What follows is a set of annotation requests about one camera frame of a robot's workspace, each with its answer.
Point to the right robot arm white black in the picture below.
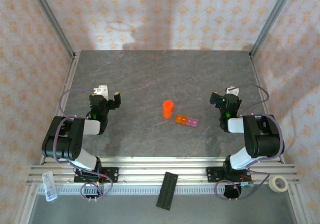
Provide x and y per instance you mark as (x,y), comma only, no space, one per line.
(262,136)

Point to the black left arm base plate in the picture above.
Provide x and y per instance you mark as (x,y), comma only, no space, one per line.
(112,175)

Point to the aluminium frame post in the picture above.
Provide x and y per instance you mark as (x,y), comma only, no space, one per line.
(53,23)
(271,18)

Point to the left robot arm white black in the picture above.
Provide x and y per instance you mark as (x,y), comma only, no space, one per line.
(62,138)

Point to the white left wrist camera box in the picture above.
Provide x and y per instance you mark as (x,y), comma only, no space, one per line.
(102,90)

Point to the white masking tape roll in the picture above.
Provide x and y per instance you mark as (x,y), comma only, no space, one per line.
(272,187)

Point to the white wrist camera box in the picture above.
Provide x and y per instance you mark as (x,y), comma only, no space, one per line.
(232,90)
(102,90)

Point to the patterned backdrop cloth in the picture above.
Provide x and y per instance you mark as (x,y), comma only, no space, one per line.
(160,8)

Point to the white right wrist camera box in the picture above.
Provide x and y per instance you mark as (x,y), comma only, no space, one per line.
(232,90)

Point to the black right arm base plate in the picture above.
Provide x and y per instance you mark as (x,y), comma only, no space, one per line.
(212,175)

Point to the orange pink pill organizer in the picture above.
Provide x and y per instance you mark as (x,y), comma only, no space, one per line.
(187,120)

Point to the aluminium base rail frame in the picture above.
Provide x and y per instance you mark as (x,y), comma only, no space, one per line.
(145,170)

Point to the black ribbed plastic strip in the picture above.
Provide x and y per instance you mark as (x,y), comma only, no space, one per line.
(167,191)

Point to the grey metal panel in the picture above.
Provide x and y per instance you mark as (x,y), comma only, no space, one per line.
(125,211)

